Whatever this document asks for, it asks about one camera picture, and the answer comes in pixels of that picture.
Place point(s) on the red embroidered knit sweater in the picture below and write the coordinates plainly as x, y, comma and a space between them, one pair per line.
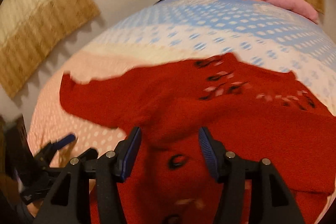
254, 112

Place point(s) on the pink pillow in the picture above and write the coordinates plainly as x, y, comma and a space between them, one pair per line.
300, 7

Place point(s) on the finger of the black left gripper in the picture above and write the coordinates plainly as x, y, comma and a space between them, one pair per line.
89, 154
68, 139

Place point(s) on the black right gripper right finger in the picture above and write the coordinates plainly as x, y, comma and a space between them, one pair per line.
271, 200

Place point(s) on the beige side window curtain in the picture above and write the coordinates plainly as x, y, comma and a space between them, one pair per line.
30, 29

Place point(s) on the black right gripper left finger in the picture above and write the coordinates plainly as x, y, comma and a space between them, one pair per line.
68, 199

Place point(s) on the polka dot bed cover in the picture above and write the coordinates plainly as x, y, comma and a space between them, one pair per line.
257, 33

